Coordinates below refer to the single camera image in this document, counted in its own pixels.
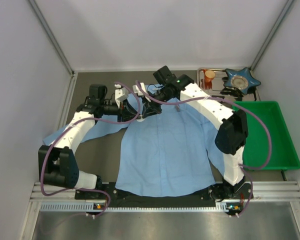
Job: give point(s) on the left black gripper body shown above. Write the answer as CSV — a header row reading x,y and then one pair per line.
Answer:
x,y
123,113

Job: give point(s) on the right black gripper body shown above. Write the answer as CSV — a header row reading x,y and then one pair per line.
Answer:
x,y
152,105

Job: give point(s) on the light blue shirt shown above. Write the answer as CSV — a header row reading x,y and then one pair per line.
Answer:
x,y
166,155

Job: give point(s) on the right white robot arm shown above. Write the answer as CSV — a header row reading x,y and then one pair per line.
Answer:
x,y
231,126

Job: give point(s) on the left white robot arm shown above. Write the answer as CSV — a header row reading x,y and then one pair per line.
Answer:
x,y
57,163

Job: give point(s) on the orange cup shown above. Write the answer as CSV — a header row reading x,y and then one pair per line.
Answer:
x,y
209,75

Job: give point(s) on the metal tray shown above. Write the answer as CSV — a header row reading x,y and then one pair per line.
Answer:
x,y
216,87

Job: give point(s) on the blue star-shaped dish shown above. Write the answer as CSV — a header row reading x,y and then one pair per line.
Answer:
x,y
241,80

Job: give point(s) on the green plastic bin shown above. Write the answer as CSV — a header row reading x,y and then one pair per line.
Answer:
x,y
268,151

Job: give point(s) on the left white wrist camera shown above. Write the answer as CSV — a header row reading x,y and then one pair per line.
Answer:
x,y
121,94

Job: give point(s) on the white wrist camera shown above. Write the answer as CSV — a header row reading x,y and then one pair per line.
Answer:
x,y
140,89
121,94

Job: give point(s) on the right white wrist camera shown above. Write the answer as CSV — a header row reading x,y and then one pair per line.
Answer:
x,y
140,89

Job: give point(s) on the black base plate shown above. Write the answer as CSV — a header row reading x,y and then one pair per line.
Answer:
x,y
206,197

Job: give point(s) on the aluminium front rail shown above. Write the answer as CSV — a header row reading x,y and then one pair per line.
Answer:
x,y
94,202

